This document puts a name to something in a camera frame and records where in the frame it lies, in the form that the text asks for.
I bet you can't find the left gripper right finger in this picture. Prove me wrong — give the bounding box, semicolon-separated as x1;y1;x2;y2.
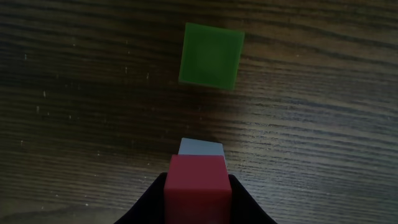
228;174;279;224

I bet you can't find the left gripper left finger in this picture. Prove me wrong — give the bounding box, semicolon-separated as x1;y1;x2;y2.
113;172;169;224

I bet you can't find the red cube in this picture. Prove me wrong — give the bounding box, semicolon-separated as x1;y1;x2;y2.
163;154;233;224

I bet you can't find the white cube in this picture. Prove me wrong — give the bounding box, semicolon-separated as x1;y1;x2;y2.
177;137;227;166

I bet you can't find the green cube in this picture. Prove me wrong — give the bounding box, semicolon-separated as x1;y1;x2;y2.
178;22;246;92

